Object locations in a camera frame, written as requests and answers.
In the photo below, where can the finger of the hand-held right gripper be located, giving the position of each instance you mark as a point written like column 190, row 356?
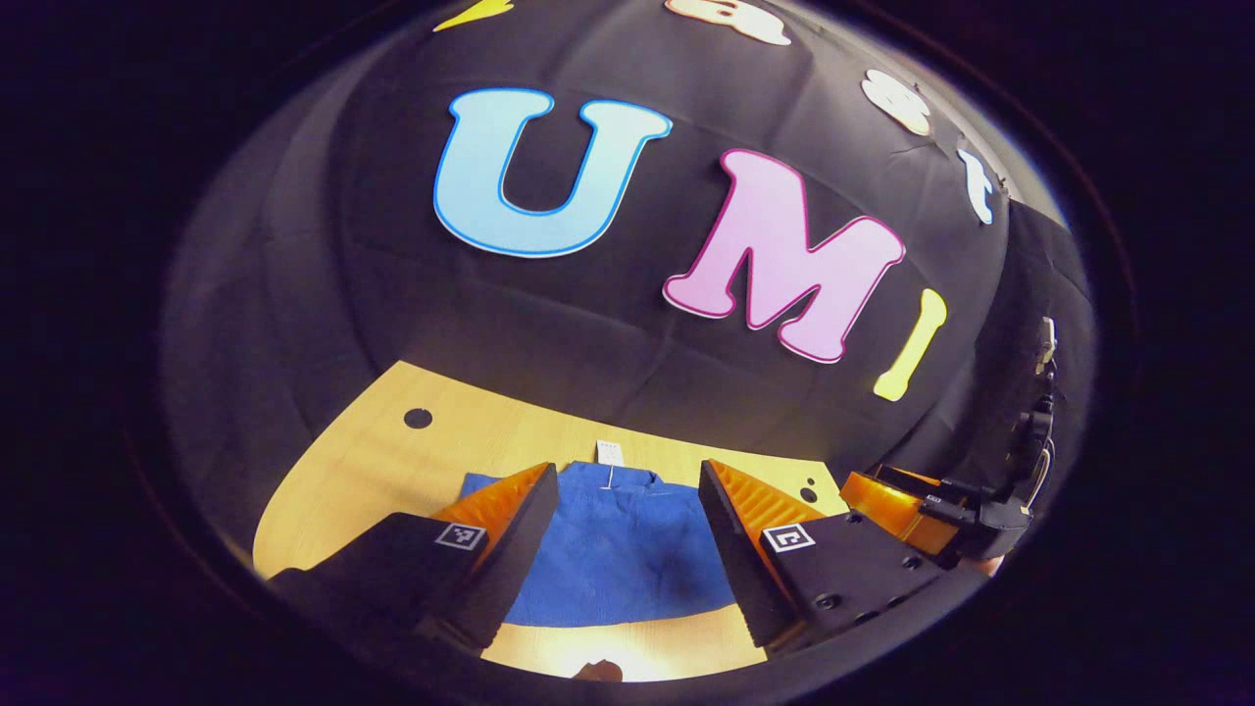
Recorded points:
column 882, row 505

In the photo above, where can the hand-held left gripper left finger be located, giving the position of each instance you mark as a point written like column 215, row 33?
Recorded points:
column 515, row 569

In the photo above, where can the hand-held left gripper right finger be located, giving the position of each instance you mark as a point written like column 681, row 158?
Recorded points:
column 735, row 559

